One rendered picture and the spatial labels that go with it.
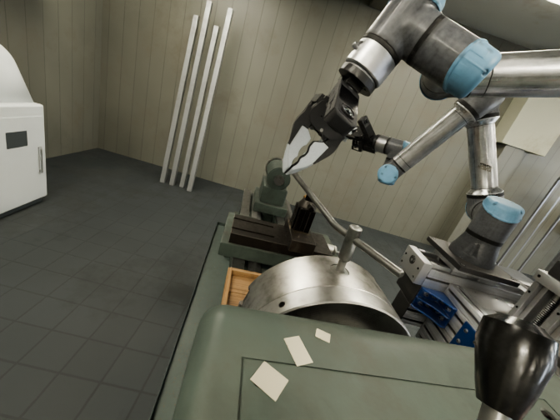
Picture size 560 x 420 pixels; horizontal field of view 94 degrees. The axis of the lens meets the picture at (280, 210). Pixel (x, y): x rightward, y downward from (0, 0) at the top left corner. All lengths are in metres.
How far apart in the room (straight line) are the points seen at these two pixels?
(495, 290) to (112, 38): 4.94
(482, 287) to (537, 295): 0.18
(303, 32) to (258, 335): 4.15
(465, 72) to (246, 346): 0.47
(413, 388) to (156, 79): 4.56
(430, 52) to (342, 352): 0.44
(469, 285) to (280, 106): 3.53
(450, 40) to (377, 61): 0.10
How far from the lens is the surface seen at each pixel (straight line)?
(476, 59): 0.51
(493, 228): 1.13
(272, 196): 1.54
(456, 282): 1.15
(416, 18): 0.52
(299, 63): 4.21
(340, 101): 0.43
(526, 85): 0.66
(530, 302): 1.12
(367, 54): 0.50
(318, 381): 0.28
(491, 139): 1.25
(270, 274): 0.49
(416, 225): 5.09
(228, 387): 0.25
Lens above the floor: 1.46
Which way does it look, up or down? 21 degrees down
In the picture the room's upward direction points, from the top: 18 degrees clockwise
